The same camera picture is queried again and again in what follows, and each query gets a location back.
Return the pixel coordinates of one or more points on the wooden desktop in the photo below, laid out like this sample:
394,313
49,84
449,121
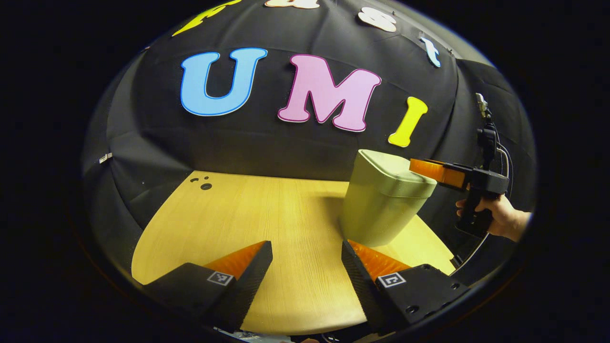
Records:
276,224

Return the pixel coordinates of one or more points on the pale green desktop garbage bin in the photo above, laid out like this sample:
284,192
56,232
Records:
381,205

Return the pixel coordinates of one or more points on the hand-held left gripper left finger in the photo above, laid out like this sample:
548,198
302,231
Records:
248,290

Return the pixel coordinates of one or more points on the white cloth clip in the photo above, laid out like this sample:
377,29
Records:
105,157

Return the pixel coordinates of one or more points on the black backdrop cloth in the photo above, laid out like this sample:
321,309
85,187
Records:
286,143

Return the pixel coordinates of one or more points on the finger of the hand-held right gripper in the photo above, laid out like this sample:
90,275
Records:
436,171

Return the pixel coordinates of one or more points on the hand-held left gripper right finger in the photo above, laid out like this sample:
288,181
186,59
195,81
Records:
362,290

